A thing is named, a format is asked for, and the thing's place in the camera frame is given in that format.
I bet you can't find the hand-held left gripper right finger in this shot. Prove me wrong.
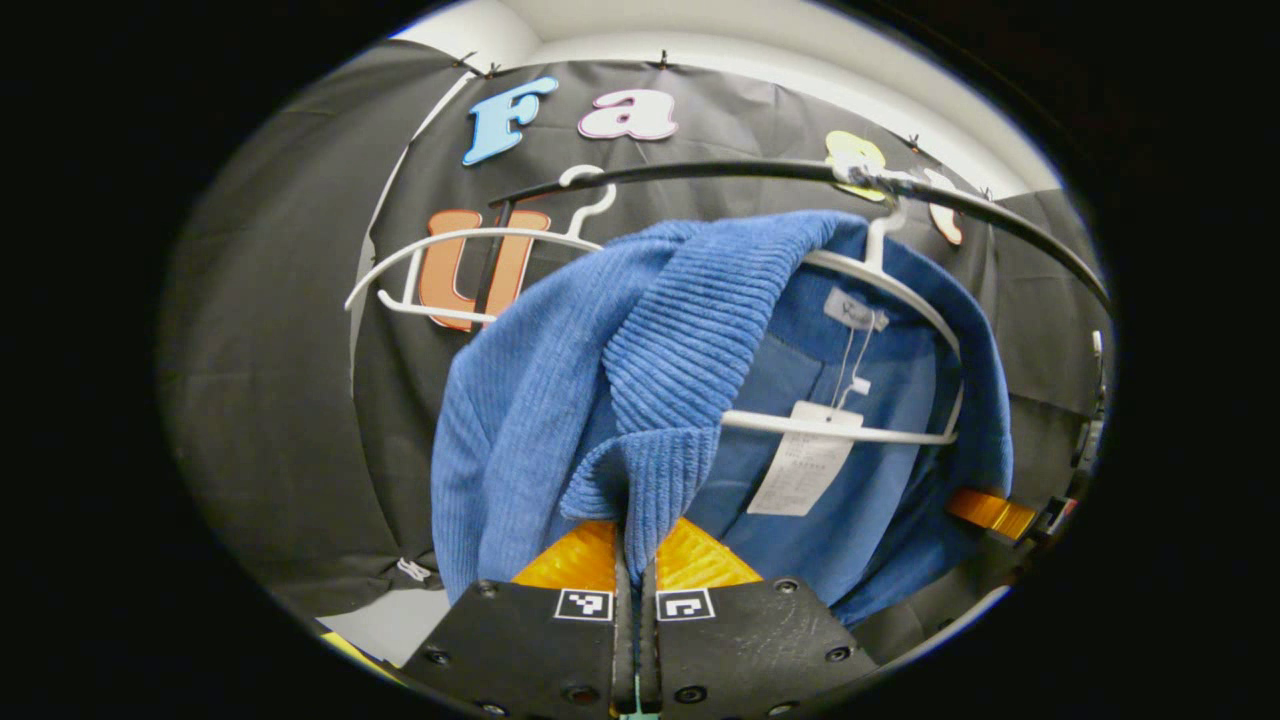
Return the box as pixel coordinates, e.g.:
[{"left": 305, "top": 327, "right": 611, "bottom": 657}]
[{"left": 640, "top": 516, "right": 881, "bottom": 720}]

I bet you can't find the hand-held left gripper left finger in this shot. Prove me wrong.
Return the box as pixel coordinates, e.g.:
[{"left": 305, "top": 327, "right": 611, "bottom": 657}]
[{"left": 400, "top": 518, "right": 637, "bottom": 720}]

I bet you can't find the blue corduroy jacket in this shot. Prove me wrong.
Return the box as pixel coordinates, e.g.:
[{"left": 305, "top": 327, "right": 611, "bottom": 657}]
[{"left": 430, "top": 210, "right": 1014, "bottom": 629}]

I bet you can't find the white plastic hanger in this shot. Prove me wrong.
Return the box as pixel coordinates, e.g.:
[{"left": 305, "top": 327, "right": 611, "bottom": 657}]
[
  {"left": 345, "top": 165, "right": 618, "bottom": 331},
  {"left": 720, "top": 170, "right": 966, "bottom": 447}
]

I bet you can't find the black clothes rail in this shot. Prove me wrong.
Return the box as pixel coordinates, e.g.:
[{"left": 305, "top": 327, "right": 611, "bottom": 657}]
[{"left": 475, "top": 158, "right": 1114, "bottom": 316}]

